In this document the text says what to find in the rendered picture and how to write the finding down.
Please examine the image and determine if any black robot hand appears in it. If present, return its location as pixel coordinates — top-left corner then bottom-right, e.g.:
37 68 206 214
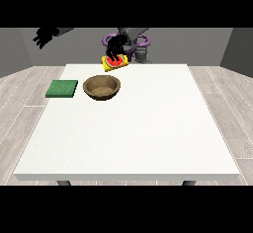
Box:
32 28 61 50
106 34 128 63

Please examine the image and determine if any yellow cup with melon print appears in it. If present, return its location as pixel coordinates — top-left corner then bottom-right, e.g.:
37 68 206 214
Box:
101 53 129 72

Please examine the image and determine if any brown wooden bowl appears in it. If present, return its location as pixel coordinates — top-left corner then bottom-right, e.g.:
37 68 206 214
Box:
82 74 122 102

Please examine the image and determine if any green square pad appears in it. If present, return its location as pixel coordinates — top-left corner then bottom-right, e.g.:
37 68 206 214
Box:
44 79 79 99

